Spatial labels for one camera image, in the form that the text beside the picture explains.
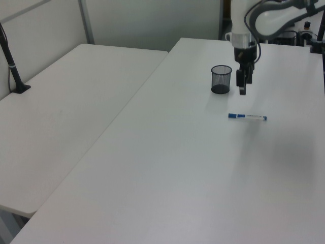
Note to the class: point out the white and black background device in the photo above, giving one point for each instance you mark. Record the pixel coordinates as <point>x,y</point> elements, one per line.
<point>306,33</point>

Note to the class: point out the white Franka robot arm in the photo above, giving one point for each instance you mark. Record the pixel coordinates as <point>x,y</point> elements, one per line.
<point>238,15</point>

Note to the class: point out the blue and white marker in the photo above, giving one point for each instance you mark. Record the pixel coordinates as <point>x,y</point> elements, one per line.
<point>247,117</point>

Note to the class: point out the black mesh pen cup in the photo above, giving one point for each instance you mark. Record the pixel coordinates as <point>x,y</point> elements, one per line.
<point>221,81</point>

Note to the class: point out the grey metal partition post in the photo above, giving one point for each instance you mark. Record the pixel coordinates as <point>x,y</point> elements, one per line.
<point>86,23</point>

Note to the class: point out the black table clamp mount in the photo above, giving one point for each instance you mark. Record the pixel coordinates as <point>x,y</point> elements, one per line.
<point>318,38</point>

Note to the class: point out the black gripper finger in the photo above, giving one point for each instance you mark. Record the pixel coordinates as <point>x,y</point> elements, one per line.
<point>242,81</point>
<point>250,75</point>

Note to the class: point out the black camera stand pole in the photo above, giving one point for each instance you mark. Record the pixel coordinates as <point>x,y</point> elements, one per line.
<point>14,71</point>

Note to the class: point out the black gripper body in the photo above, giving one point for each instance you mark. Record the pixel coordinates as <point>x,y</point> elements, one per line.
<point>244,56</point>

